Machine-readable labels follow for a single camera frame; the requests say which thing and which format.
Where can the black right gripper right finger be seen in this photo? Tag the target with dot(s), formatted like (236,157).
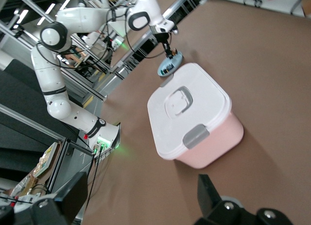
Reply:
(228,210)

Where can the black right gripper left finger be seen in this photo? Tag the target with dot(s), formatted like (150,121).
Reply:
(68,200)

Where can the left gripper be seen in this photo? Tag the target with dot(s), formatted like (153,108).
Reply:
(166,24)

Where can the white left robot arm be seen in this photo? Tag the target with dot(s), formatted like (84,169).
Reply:
(56,76)

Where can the pink box with white lid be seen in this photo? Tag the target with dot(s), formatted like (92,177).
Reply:
(194,108)

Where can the light blue round plate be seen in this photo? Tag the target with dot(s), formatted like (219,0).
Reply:
(178,58)

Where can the tray of small parts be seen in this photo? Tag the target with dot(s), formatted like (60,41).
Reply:
(45,161)

